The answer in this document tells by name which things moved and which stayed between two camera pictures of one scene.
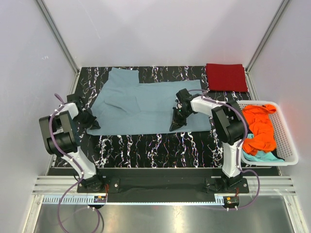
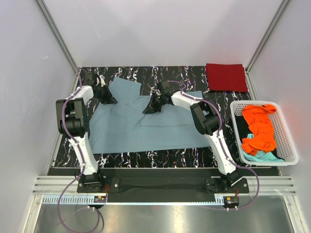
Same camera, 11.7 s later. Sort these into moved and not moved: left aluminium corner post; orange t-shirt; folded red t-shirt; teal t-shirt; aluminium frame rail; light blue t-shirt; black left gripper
Moved: light blue t-shirt; black left gripper
Not moved: orange t-shirt; aluminium frame rail; teal t-shirt; left aluminium corner post; folded red t-shirt
